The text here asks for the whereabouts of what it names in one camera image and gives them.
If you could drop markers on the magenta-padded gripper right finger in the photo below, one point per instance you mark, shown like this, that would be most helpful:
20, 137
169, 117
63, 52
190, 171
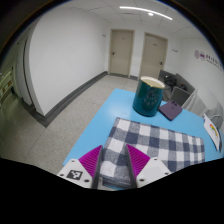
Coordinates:
153, 170

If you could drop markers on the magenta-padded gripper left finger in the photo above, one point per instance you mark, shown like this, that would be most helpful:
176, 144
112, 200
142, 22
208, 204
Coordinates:
75, 173

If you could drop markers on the blue white checked towel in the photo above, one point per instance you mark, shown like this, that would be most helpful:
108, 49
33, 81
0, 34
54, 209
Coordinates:
163, 143

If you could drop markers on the purple smartphone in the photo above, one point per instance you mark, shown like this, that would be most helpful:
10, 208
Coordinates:
170, 110

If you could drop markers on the white pad with rainbow print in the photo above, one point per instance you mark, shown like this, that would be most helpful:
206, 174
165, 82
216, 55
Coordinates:
212, 131

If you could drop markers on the dark green mug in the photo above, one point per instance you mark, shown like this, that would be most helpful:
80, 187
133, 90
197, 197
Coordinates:
147, 100

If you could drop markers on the grey sofa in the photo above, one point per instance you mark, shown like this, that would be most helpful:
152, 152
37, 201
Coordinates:
180, 95

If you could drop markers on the furniture under white cover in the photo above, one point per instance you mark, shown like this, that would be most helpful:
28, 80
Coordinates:
203, 103

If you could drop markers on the black bag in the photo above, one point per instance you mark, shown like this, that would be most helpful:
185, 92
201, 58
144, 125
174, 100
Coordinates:
169, 80

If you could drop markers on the beige door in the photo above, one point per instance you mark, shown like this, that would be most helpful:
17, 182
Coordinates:
152, 56
121, 52

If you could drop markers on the small round ceiling light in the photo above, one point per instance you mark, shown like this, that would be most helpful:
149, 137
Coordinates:
150, 14

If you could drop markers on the long ceiling light strip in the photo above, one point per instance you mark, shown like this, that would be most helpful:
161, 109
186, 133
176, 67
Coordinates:
143, 9

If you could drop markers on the wall lettering sign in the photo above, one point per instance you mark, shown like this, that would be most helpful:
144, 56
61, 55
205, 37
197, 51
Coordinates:
208, 59

